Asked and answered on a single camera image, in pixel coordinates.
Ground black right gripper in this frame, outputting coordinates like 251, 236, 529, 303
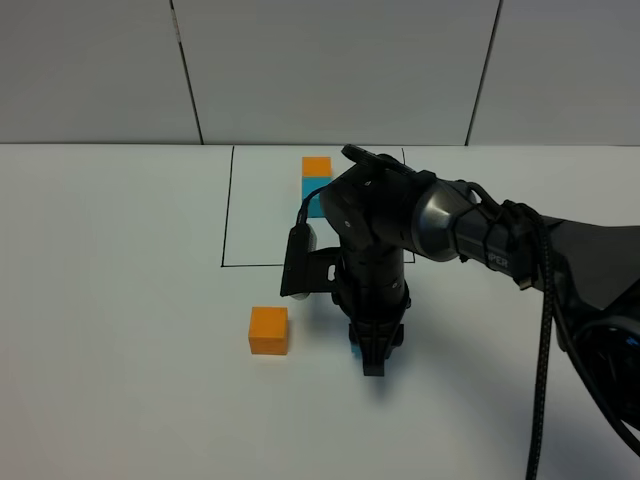
332, 244, 411, 377

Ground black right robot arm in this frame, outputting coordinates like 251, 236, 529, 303
319, 145, 639, 426

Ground blue template cube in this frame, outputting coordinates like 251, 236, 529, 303
301, 176, 332, 218

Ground orange template cube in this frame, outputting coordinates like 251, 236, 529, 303
302, 156, 332, 178

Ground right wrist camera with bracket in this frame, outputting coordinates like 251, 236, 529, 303
280, 223, 340, 305

